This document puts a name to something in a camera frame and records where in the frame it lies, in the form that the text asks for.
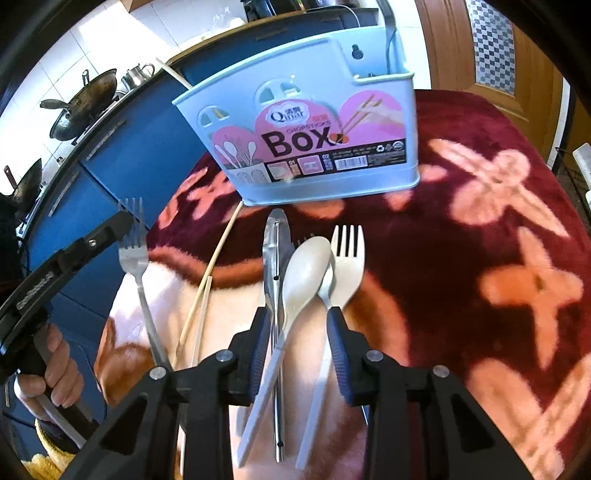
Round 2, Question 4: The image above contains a person's left hand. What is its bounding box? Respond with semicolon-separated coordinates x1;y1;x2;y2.
15;323;86;423

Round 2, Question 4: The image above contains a wooden chopstick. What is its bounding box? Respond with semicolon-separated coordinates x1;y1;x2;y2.
190;276;213;366
156;57;193;91
177;202;243;366

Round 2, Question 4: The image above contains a red floral blanket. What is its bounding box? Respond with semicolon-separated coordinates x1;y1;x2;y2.
95;90;591;480

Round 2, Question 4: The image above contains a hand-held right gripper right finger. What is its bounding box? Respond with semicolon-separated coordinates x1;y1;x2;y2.
325;308;532;480

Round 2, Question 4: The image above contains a metal table knife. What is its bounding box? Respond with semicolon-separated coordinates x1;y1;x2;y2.
262;209;297;463

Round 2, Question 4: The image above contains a light blue utensil holder box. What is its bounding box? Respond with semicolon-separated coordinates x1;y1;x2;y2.
172;25;422;208

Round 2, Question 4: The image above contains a black metal rack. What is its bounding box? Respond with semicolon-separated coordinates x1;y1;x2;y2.
551;145;591;217

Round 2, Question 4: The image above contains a wooden door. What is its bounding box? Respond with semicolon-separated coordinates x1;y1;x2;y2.
416;0;565;168

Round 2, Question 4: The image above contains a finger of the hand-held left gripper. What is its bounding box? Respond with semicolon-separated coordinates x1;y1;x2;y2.
54;210;136;278

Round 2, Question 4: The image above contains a shiny metal fork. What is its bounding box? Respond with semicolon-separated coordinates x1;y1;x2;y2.
117;198;170;371

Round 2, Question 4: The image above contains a large black wok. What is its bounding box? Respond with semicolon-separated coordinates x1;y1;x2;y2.
39;68;122;142

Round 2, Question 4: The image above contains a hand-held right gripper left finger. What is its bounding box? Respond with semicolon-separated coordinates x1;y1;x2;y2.
60;307;273;480

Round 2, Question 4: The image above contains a small black wok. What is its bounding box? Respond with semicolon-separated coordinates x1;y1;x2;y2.
4;158;45;214

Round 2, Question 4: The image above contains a white plastic utensil handle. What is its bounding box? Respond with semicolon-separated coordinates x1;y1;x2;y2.
236;236;334;468

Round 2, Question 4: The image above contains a metal kettle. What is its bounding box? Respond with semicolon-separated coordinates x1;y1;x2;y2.
121;64;156;91

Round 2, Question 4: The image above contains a white plastic fork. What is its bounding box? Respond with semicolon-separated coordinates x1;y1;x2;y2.
295;224;366;465

